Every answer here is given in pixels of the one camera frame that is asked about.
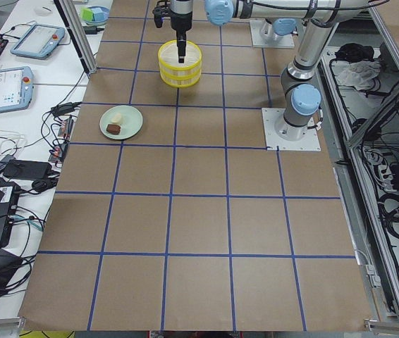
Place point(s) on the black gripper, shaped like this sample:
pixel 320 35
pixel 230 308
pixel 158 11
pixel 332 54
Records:
pixel 180 20

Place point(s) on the white steamed bun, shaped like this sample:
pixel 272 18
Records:
pixel 117 118

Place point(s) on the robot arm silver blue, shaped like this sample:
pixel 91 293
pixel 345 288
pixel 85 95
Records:
pixel 218 13
pixel 302 98

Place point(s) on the blue foam block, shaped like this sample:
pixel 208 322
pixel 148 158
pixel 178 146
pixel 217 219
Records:
pixel 97 14

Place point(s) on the blue plate with blocks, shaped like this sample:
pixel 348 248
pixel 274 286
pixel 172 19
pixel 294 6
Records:
pixel 106 15

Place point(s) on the small black power brick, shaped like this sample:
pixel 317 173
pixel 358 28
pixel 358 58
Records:
pixel 90 30

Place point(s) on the green foam block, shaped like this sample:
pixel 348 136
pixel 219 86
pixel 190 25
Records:
pixel 87 14

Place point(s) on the light green plate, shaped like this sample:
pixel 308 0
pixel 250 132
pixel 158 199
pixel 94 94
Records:
pixel 131 124

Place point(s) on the brown steamed bun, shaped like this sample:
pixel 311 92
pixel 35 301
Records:
pixel 113 129

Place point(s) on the upper blue teach pendant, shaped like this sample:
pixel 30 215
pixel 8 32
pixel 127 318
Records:
pixel 39 41

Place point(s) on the blue teach pendant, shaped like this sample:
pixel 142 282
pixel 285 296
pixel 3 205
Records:
pixel 16 88
pixel 39 41

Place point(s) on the lower blue teach pendant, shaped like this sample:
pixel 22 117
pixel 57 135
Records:
pixel 16 88

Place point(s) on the white cloth pile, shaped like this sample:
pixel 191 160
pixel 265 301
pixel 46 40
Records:
pixel 360 75

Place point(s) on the black power adapter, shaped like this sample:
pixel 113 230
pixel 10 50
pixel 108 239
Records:
pixel 26 170

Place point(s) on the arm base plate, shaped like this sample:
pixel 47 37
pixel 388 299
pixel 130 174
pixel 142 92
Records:
pixel 276 33
pixel 280 136

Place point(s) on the aluminium frame post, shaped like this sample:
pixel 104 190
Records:
pixel 72 23

